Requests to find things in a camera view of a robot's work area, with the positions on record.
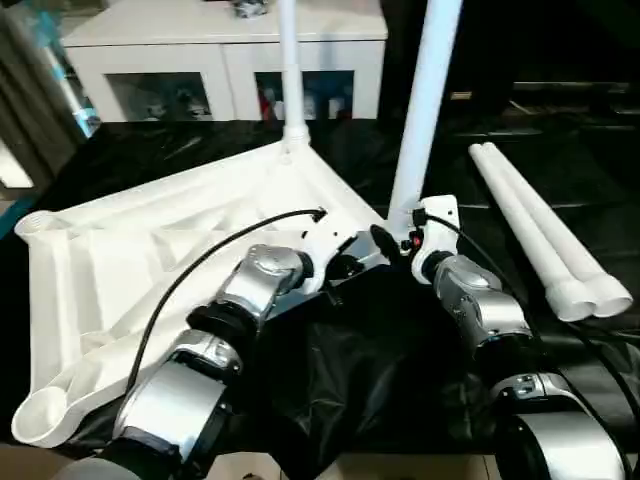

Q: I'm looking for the white plastic table leg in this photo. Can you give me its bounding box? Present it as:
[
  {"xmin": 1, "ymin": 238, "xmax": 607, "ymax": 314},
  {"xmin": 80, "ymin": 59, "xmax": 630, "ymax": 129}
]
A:
[
  {"xmin": 276, "ymin": 0, "xmax": 312, "ymax": 152},
  {"xmin": 467, "ymin": 142, "xmax": 599, "ymax": 322},
  {"xmin": 387, "ymin": 0, "xmax": 465, "ymax": 242},
  {"xmin": 481, "ymin": 141, "xmax": 635, "ymax": 320}
]

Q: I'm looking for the white plastic table top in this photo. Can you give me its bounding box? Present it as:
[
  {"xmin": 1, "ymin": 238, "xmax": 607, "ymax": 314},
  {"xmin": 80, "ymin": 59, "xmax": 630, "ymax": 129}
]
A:
[{"xmin": 9, "ymin": 138, "xmax": 397, "ymax": 448}]

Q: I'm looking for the black table mat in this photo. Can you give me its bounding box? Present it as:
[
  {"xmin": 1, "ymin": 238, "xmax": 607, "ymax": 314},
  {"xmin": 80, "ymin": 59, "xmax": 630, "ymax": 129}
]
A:
[{"xmin": 0, "ymin": 118, "xmax": 640, "ymax": 466}]

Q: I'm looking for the dark grey crumpled bundle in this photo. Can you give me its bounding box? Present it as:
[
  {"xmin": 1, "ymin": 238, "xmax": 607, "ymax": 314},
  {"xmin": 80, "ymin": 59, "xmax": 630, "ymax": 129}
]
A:
[{"xmin": 231, "ymin": 0, "xmax": 272, "ymax": 20}]

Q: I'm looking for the white glass-door cabinet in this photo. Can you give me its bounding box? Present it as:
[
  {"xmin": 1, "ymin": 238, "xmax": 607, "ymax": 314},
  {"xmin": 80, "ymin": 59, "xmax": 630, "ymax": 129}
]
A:
[{"xmin": 63, "ymin": 0, "xmax": 390, "ymax": 123}]

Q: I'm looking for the teal white plastic package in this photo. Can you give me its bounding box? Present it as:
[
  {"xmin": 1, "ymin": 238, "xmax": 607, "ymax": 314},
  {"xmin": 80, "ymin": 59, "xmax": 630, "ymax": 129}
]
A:
[{"xmin": 41, "ymin": 43, "xmax": 102, "ymax": 140}]

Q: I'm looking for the teal floor mat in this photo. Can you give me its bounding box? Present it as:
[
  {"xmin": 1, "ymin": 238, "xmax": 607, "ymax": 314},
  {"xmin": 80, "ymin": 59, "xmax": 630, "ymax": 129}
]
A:
[{"xmin": 0, "ymin": 195, "xmax": 37, "ymax": 239}]

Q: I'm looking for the grey curtain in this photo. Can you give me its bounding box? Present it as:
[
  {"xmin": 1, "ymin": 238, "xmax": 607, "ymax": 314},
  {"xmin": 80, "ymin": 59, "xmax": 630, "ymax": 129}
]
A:
[{"xmin": 0, "ymin": 0, "xmax": 86, "ymax": 189}]

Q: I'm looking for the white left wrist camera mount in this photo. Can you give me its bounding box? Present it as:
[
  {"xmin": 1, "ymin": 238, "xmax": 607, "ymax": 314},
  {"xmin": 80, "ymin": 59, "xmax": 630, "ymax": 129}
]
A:
[{"xmin": 298, "ymin": 208, "xmax": 362, "ymax": 297}]

